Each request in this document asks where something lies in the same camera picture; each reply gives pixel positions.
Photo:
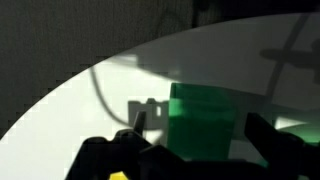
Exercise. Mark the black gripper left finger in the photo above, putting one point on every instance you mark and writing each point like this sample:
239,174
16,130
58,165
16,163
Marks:
139,122

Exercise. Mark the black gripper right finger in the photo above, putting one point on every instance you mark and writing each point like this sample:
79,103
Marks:
273,145

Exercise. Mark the dark green block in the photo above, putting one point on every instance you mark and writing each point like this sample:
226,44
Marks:
201,122

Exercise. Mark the green plastic bowl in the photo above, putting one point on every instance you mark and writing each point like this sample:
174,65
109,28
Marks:
308,132

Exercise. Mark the yellow banana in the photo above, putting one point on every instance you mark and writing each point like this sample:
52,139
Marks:
118,176

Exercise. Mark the round white table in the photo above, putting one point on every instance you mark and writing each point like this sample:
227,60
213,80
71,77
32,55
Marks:
238,100

